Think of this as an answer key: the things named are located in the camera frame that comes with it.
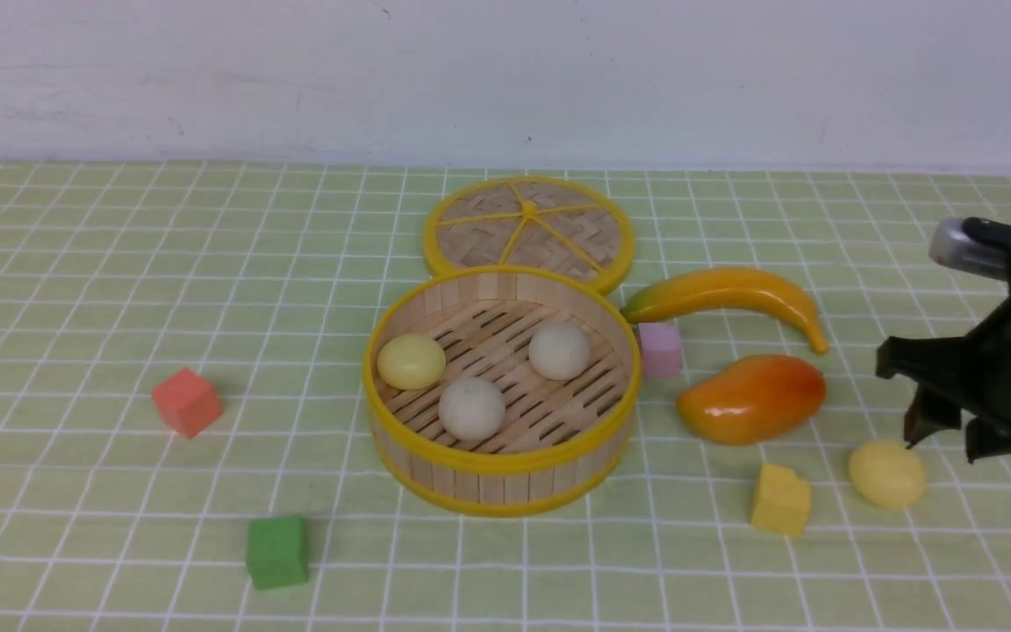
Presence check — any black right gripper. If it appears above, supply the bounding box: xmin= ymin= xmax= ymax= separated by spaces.
xmin=876 ymin=217 xmax=1011 ymax=464

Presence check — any yellow bun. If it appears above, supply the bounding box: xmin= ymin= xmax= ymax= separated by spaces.
xmin=376 ymin=334 xmax=447 ymax=391
xmin=848 ymin=437 xmax=928 ymax=508

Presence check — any white bun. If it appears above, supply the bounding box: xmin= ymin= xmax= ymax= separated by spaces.
xmin=438 ymin=377 xmax=506 ymax=442
xmin=528 ymin=321 xmax=591 ymax=381

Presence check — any bamboo steamer lid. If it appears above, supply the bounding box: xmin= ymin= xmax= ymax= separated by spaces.
xmin=422 ymin=176 xmax=635 ymax=295

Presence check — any bamboo steamer tray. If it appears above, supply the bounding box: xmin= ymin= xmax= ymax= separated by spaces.
xmin=362 ymin=267 xmax=642 ymax=517

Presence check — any yellow foam cube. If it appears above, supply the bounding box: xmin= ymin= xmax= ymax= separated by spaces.
xmin=749 ymin=463 xmax=812 ymax=537

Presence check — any orange toy mango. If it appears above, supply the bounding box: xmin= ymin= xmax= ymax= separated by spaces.
xmin=677 ymin=355 xmax=827 ymax=447

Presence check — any yellow toy banana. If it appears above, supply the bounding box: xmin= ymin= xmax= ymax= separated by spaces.
xmin=620 ymin=267 xmax=829 ymax=355

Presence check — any pink foam cube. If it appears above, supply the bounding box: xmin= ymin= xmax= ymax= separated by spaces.
xmin=637 ymin=320 xmax=685 ymax=380

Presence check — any green foam cube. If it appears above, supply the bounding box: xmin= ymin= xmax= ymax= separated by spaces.
xmin=245 ymin=513 xmax=309 ymax=591

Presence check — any red foam cube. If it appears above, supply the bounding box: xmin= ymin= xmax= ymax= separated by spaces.
xmin=151 ymin=368 xmax=224 ymax=439

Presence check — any green checkered tablecloth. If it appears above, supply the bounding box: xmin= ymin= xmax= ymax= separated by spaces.
xmin=0 ymin=162 xmax=1011 ymax=631

